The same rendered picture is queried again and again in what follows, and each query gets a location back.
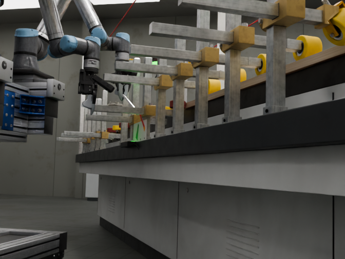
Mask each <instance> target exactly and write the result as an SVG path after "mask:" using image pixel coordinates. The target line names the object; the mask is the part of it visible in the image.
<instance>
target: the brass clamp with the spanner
mask: <svg viewBox="0 0 345 259"><path fill-rule="evenodd" d="M142 108H144V114H143V115H141V117H142V118H143V117H154V116H156V106H155V105H145V106H143V107H142Z"/></svg>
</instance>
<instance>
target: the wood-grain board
mask: <svg viewBox="0 0 345 259"><path fill-rule="evenodd" d="M343 55H345V45H344V46H334V47H332V48H329V49H326V50H324V51H321V52H319V53H316V54H313V55H311V56H308V57H306V58H303V59H300V60H298V61H295V62H293V63H289V64H287V65H285V75H288V74H291V73H294V72H297V71H300V70H302V69H305V68H308V67H311V66H314V65H317V64H320V63H323V62H326V61H329V60H332V59H335V58H338V57H340V56H343ZM264 82H266V73H263V74H261V75H258V76H256V77H253V78H250V79H248V80H245V81H242V82H240V91H241V90H244V89H247V88H250V87H253V86H256V85H259V84H262V83H264ZM224 92H225V88H224V89H221V90H219V91H216V92H213V93H211V94H208V102H209V101H212V100H215V99H218V98H221V97H224ZM194 106H195V100H192V101H190V102H187V103H186V108H185V109H188V108H191V107H194ZM185 109H184V110H185Z"/></svg>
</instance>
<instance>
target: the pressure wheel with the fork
mask: <svg viewBox="0 0 345 259"><path fill-rule="evenodd" d="M330 22H331V23H332V25H333V26H334V28H335V29H336V31H337V32H338V34H339V35H338V36H336V37H333V38H331V37H330V35H329V33H328V32H327V30H326V29H325V28H323V33H324V35H325V37H326V38H327V39H328V40H329V41H330V42H331V43H333V44H335V45H337V46H344V45H345V8H340V9H339V12H338V13H337V14H336V15H334V16H333V17H332V18H331V19H330Z"/></svg>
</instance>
